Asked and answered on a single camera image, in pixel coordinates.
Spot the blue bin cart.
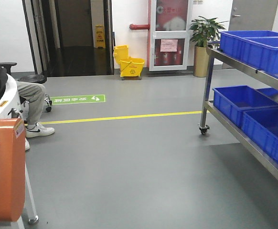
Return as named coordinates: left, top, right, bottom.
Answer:
left=213, top=85, right=278, bottom=128
left=220, top=31, right=278, bottom=74
left=242, top=108, right=278, bottom=164

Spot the fire hose cabinet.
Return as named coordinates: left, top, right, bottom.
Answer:
left=147, top=0, right=193, bottom=72

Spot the steel cart with wheels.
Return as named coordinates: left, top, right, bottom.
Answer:
left=199, top=48, right=278, bottom=181

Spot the green floor sign sticker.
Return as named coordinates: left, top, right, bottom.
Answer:
left=51, top=94, right=106, bottom=105

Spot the yellow wet floor sign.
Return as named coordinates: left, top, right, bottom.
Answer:
left=95, top=25, right=106, bottom=49

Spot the blue bin cart top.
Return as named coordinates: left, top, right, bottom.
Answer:
left=220, top=31, right=278, bottom=74

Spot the blue bin cart lower right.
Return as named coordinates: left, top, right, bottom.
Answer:
left=242, top=108, right=278, bottom=164

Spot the blue bin cart lower left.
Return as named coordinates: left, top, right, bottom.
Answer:
left=213, top=85, right=278, bottom=128

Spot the yellow mop bucket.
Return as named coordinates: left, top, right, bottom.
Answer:
left=113, top=45, right=145, bottom=80

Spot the seated person leg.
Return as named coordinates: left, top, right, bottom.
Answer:
left=16, top=81, right=45, bottom=126

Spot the white sneaker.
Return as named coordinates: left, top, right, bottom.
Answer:
left=26, top=122, right=55, bottom=138

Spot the potted plant gold pot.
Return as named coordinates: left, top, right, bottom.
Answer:
left=190, top=16, right=228, bottom=77

